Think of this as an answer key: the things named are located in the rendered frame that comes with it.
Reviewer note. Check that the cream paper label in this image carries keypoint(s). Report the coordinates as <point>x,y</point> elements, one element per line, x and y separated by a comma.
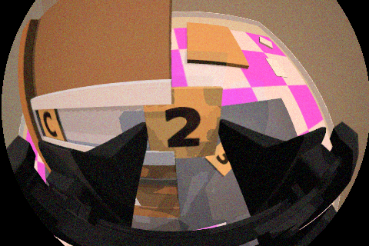
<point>137,202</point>

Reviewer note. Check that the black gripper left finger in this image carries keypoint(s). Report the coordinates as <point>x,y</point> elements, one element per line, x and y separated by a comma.
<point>110,171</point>

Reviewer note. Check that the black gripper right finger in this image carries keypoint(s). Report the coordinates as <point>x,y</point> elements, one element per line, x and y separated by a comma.
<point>262,163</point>

